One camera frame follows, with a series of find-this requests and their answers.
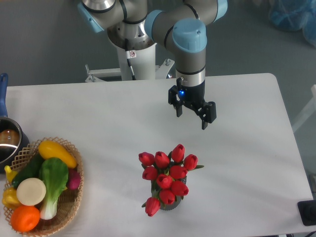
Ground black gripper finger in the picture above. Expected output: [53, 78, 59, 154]
[189, 101, 217, 130]
[168, 85, 183, 117]

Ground woven wicker basket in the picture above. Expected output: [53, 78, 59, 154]
[10, 137, 84, 237]

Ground green bok choy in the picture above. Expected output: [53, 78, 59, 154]
[39, 158, 69, 220]

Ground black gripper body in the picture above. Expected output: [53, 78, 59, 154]
[176, 80, 205, 110]

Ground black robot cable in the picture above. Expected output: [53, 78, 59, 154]
[124, 38, 137, 81]

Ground purple radish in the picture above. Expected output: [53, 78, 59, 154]
[66, 169, 81, 190]

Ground yellow bell pepper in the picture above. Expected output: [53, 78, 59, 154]
[2, 187, 22, 209]

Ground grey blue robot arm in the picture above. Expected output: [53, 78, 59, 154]
[78, 0, 228, 128]

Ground white furniture frame right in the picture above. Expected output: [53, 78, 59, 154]
[292, 84, 316, 133]

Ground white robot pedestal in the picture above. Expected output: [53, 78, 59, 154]
[85, 45, 175, 82]

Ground dark grey ribbed vase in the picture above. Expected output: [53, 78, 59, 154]
[151, 181, 183, 211]

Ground red tulip bouquet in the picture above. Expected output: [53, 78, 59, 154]
[138, 144, 204, 217]

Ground black device at edge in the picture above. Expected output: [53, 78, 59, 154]
[297, 200, 316, 226]

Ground yellow squash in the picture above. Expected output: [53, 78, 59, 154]
[38, 140, 77, 168]

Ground blue plastic bag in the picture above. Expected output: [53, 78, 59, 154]
[269, 0, 316, 46]

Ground blue handled saucepan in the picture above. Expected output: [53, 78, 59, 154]
[0, 73, 29, 174]

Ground orange fruit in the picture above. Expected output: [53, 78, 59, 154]
[10, 206, 40, 232]

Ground dark green cucumber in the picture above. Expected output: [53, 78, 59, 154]
[11, 153, 44, 189]

